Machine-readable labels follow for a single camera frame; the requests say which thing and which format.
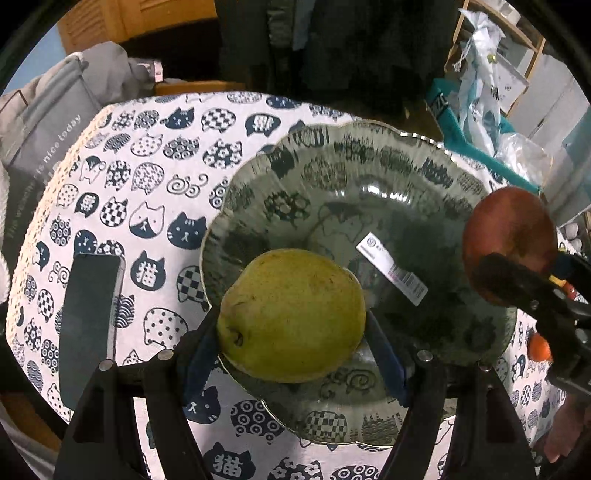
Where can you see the smoky glass plate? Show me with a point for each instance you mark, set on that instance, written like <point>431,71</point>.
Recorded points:
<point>369,194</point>

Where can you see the teal box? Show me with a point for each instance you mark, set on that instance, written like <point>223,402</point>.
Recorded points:
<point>452,136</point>

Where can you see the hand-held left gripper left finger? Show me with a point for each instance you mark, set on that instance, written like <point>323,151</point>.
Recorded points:
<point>199,364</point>

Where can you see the dark hanging coats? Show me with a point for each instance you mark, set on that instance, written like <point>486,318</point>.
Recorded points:
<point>346,46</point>

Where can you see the medium orange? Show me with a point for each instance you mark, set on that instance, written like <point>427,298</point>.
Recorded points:
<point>538,347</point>

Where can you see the clear plastic bag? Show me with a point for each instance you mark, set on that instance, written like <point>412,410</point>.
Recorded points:
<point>524,159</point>

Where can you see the wooden shelf rack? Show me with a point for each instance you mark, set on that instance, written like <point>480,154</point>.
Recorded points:
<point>531,44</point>

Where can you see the wooden box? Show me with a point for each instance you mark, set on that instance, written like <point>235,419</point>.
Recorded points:
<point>198,86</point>

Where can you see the grey jacket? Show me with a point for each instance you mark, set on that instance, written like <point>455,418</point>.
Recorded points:
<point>115,69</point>

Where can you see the red apple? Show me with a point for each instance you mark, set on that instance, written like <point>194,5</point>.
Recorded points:
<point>508,226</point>

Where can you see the black smartphone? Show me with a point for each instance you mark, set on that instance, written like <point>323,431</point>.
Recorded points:
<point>90,323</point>

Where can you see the white knit cloth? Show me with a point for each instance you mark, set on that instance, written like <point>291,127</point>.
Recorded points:
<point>3,207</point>

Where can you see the wooden louvered cabinet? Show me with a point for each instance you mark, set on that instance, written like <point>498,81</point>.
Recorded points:
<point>138,18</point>

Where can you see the green pear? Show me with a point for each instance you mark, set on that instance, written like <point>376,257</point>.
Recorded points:
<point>291,314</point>

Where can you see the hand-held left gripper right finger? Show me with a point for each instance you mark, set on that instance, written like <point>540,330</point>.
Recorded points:
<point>388,364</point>

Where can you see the cat-print tablecloth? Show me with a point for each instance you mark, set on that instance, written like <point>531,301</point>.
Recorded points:
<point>138,138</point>

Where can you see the grey tote bag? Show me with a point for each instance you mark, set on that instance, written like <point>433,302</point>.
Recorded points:
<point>46,129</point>

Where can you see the white cardboard box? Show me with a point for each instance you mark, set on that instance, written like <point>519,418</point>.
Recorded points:
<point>510,85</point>

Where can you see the person's right hand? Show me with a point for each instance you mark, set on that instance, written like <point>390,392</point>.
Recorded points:
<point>561,434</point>

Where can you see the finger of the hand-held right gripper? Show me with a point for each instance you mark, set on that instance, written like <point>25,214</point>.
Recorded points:
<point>570,270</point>
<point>512,281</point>

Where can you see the white printed plastic bag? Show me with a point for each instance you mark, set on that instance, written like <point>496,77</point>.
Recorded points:
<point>480,83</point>

